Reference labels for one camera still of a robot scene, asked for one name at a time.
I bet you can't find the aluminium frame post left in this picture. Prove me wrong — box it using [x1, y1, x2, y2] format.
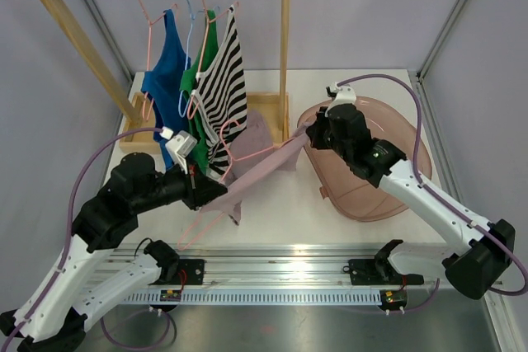
[82, 0, 134, 85]

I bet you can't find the black white striped tank top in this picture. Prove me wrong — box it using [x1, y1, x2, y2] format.
[192, 7, 248, 175]

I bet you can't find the pink translucent plastic basin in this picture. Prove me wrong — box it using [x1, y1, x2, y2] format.
[305, 96, 416, 222]

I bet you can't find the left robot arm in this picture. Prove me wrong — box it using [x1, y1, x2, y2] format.
[1, 153, 227, 351]

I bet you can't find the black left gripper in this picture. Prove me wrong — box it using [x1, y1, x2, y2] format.
[132, 155, 228, 214]

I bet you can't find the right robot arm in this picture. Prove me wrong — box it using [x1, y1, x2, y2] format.
[202, 102, 518, 299]

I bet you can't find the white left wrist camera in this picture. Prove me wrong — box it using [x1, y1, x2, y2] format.
[160, 126, 197, 173]

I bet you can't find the blue tank top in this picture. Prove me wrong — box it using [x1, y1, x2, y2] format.
[140, 8, 193, 171]

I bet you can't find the pink wire hanger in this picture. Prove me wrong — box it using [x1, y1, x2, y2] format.
[177, 119, 295, 251]

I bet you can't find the light blue wire hanger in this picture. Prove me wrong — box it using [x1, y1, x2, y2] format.
[178, 0, 206, 117]

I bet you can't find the pink hanger under blue top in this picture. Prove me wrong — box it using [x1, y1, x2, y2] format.
[137, 0, 179, 120]

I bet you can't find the aluminium frame post right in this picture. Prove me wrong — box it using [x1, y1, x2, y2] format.
[415, 0, 496, 81]

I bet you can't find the pale pink tank top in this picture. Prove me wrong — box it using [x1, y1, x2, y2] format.
[200, 110, 311, 223]

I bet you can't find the aluminium frame post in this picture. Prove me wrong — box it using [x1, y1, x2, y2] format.
[82, 0, 134, 85]
[415, 0, 496, 81]

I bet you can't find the purple cable loop on floor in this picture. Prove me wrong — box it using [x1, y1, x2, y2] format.
[101, 308, 177, 347]

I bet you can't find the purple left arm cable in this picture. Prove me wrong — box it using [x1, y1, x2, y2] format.
[0, 127, 164, 349]

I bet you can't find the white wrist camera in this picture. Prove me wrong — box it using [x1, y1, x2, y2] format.
[160, 126, 197, 173]
[326, 82, 356, 110]

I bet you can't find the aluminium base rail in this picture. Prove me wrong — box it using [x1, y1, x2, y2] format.
[73, 244, 467, 307]

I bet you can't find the green tank top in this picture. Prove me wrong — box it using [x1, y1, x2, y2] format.
[180, 22, 219, 172]

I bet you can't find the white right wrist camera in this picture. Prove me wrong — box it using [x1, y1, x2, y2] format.
[326, 82, 356, 110]

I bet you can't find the wooden clothes rack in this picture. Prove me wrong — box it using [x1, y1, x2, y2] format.
[40, 0, 290, 144]

